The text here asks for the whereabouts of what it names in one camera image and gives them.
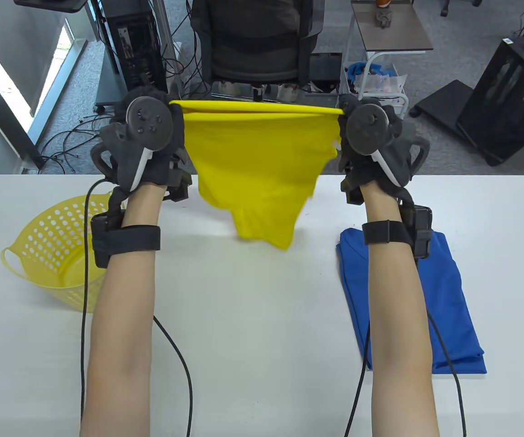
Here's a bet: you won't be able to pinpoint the black braided cable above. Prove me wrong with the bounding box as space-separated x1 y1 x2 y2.
153 315 194 437
344 325 371 437
80 178 110 424
427 312 467 437

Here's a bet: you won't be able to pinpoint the person's right hand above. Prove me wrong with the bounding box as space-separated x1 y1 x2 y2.
337 93 410 204

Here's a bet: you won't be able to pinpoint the bundle of black floor cables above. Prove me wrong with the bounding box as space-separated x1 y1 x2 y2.
39 0 212 174

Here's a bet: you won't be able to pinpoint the silver desk column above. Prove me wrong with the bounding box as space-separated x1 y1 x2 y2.
152 0 185 91

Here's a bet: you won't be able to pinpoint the clear plastic bags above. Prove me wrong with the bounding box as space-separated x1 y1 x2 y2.
354 72 408 98

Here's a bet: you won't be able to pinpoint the black desk top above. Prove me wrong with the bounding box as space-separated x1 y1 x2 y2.
14 0 90 13

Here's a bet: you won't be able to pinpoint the yellow perforated laundry basket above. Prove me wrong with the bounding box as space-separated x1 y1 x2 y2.
0 193 112 314

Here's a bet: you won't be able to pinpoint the person's left hand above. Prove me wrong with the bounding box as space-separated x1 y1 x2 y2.
109 86 193 203

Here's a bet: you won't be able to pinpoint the person's left forearm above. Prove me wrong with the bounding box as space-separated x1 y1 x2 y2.
80 184 168 437

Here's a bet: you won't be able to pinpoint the black wrist strap with module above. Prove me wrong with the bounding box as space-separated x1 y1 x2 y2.
90 212 161 269
362 205 433 260

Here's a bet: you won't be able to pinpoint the black rolling platform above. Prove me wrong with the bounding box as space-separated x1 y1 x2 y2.
410 80 476 132

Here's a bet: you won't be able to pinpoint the black mesh computer case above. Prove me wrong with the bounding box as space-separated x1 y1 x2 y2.
455 34 524 167

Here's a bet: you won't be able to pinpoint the black box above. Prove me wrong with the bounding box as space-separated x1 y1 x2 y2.
311 52 343 83

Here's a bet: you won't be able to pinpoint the yellow t-shirt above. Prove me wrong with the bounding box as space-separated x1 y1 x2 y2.
169 100 344 250

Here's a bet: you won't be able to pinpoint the person's right forearm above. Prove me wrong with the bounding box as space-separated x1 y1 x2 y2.
361 184 440 437

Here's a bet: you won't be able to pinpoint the blue t-shirt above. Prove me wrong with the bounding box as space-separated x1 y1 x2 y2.
430 353 488 375
337 228 485 370

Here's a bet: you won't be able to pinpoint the brown side table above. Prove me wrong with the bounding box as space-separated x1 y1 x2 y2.
351 0 434 54

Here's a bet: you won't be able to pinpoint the black computer tower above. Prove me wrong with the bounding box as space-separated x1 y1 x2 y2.
100 0 169 94

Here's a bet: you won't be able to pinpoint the grey computer trolley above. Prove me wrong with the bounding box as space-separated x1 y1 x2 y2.
93 41 185 114

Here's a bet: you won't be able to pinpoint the white rolling cart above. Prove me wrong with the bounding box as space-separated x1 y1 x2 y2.
337 50 410 120

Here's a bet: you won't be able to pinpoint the blue cloth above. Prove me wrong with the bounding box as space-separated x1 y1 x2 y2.
345 62 383 81

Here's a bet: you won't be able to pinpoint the black and white hand controller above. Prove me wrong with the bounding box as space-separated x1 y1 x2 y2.
90 97 174 192
345 104 431 187

